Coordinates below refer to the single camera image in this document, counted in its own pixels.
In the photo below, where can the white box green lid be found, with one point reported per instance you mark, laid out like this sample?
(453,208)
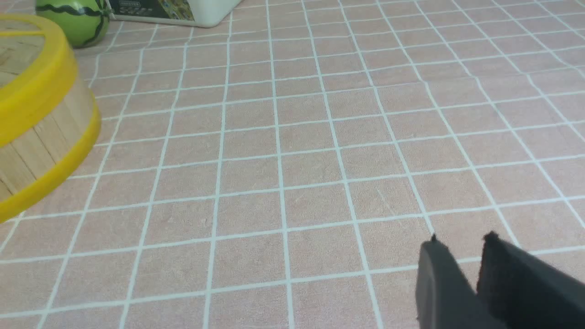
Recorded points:
(195,13)

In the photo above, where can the green toy watermelon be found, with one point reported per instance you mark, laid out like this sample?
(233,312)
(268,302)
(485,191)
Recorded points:
(84,22)

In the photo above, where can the bamboo steamer basket yellow rims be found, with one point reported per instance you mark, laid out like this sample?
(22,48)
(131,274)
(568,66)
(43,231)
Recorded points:
(35,163)

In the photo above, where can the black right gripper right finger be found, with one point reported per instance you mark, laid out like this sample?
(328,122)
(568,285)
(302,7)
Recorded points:
(527,293)

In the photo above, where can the woven bamboo steamer lid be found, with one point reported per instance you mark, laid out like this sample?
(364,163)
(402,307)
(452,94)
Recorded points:
(43,84)

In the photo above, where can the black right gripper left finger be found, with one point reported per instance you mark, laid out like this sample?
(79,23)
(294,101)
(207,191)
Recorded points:
(444,298)

